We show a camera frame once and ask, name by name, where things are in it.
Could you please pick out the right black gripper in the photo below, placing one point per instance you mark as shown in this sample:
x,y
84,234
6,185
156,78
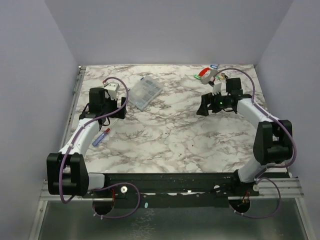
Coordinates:
x,y
211,104

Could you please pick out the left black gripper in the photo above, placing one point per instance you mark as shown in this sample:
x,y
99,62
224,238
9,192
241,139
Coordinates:
x,y
115,102

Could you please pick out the keyring bunch with tags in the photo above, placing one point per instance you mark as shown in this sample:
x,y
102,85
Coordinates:
x,y
209,74

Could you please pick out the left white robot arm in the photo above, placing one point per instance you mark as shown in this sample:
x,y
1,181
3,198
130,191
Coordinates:
x,y
66,169

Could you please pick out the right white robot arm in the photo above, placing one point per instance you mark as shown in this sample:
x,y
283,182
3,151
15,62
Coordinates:
x,y
273,139

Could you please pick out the clear plastic organizer box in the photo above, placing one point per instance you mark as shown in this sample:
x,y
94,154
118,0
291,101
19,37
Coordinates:
x,y
144,92

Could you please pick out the blue red screwdriver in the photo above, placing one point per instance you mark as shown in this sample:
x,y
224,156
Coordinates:
x,y
104,133

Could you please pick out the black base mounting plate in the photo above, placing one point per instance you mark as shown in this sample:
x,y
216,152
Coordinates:
x,y
172,190

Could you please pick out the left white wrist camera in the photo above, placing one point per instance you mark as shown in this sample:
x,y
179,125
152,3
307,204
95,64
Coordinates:
x,y
111,90

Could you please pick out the aluminium rail frame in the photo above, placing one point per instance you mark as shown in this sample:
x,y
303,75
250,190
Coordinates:
x,y
172,158

